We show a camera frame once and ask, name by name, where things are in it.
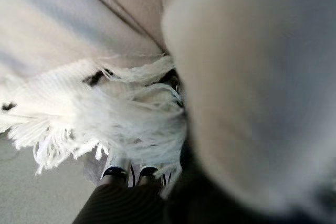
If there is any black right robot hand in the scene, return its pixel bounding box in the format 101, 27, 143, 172
70, 140, 266, 224

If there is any white fringed cushion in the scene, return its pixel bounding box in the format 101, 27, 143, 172
0, 0, 336, 224

